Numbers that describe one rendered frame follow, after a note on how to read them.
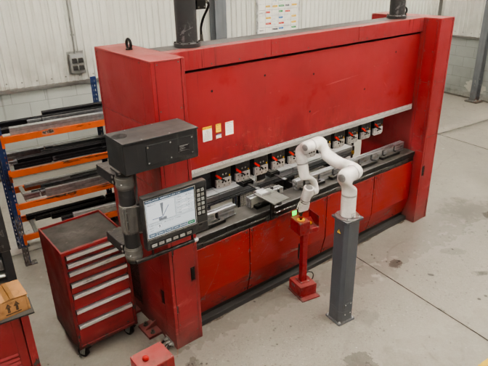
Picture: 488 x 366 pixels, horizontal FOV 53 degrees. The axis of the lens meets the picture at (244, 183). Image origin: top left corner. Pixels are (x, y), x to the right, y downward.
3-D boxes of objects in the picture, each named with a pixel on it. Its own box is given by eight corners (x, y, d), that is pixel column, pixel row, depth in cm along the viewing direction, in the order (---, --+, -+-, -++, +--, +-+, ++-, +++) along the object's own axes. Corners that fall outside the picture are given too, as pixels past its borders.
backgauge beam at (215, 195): (176, 219, 416) (174, 208, 412) (167, 213, 426) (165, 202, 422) (354, 154, 546) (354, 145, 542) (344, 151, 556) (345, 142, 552)
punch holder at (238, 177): (236, 182, 410) (235, 164, 404) (229, 179, 417) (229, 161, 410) (250, 178, 419) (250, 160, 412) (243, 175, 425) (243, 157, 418)
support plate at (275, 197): (274, 205, 413) (274, 203, 413) (253, 194, 432) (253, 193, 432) (289, 198, 423) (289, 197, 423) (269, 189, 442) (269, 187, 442)
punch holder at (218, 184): (216, 189, 399) (216, 171, 392) (210, 186, 405) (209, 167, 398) (231, 184, 408) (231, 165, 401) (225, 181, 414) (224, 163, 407)
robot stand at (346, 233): (354, 319, 429) (364, 217, 388) (339, 326, 421) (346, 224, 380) (340, 308, 443) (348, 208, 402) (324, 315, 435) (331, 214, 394)
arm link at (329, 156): (349, 186, 374) (362, 179, 384) (356, 174, 366) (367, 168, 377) (302, 147, 396) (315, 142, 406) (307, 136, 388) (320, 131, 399)
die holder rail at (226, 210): (186, 233, 396) (186, 223, 392) (182, 230, 400) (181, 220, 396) (236, 214, 424) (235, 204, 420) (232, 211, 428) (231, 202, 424)
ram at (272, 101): (178, 182, 373) (169, 76, 340) (172, 179, 379) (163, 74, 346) (411, 108, 542) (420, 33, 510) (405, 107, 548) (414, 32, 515)
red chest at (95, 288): (83, 364, 387) (61, 255, 346) (59, 330, 423) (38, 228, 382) (140, 335, 415) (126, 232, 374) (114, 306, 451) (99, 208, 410)
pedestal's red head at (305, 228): (299, 236, 430) (300, 218, 423) (290, 228, 443) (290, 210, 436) (319, 230, 438) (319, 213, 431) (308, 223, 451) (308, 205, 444)
